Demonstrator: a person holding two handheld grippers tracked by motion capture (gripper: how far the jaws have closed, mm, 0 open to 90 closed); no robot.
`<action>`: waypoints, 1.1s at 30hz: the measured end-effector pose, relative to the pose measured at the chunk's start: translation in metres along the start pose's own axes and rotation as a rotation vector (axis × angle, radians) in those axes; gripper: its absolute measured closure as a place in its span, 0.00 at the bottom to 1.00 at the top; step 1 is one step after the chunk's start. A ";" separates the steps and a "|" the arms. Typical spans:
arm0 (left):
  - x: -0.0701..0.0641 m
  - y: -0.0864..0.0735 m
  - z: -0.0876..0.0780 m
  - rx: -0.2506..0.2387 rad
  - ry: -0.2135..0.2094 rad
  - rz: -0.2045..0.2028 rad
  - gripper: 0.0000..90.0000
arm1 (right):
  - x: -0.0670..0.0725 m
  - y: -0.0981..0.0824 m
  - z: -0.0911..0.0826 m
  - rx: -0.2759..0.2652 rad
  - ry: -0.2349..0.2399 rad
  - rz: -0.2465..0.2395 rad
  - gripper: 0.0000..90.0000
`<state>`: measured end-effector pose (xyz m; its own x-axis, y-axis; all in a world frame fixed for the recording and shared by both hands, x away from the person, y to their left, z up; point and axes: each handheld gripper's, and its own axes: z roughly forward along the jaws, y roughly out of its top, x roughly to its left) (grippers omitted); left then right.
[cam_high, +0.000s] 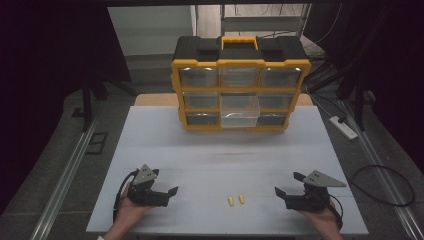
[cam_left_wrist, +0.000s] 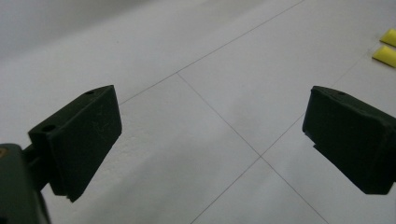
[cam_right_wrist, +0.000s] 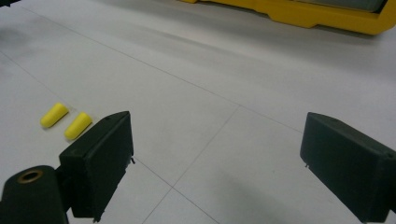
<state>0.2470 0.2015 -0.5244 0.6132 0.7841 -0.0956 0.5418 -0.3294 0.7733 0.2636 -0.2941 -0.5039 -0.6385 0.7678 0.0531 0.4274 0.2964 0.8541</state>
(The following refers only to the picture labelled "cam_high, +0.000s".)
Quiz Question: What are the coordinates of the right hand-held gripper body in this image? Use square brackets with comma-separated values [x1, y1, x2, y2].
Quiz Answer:
[284, 169, 348, 212]

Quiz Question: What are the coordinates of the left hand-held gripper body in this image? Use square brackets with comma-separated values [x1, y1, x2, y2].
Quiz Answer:
[127, 163, 170, 208]

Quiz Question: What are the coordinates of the clear plastic drawer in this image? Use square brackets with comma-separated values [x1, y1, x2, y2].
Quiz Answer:
[219, 95, 261, 129]

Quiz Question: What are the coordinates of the yellow and black drawer organizer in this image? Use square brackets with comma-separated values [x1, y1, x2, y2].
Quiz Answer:
[170, 35, 312, 132]

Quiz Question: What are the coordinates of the person's right hand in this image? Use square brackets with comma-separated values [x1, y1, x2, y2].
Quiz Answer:
[297, 199, 338, 231]

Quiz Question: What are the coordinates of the person's left hand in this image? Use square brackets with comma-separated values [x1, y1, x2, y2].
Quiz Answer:
[117, 182, 155, 224]

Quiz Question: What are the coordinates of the black floor plate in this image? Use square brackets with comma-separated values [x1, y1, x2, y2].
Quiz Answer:
[85, 131, 109, 156]

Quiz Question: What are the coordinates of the white power strip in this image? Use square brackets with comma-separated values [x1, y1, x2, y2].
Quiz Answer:
[328, 115, 359, 141]

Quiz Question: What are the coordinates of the black stand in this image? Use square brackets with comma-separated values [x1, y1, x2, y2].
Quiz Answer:
[335, 64, 369, 132]
[71, 74, 109, 133]

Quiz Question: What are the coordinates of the metal shelf rack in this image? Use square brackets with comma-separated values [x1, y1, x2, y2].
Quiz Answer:
[219, 3, 313, 38]

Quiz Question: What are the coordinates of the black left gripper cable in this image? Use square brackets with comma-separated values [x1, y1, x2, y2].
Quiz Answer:
[112, 168, 140, 224]

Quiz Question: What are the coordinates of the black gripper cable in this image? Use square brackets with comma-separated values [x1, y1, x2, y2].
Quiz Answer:
[112, 168, 140, 224]
[328, 194, 345, 232]

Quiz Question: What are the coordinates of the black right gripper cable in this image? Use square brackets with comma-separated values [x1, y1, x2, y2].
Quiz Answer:
[328, 194, 345, 232]

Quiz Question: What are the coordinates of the white power strip cable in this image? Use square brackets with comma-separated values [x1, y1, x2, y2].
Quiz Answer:
[304, 85, 335, 120]

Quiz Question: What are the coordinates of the metal floor rail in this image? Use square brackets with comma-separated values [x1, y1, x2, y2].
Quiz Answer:
[335, 99, 424, 240]
[29, 118, 99, 240]

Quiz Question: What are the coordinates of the black looped floor cable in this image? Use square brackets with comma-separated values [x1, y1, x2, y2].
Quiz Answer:
[349, 164, 417, 208]

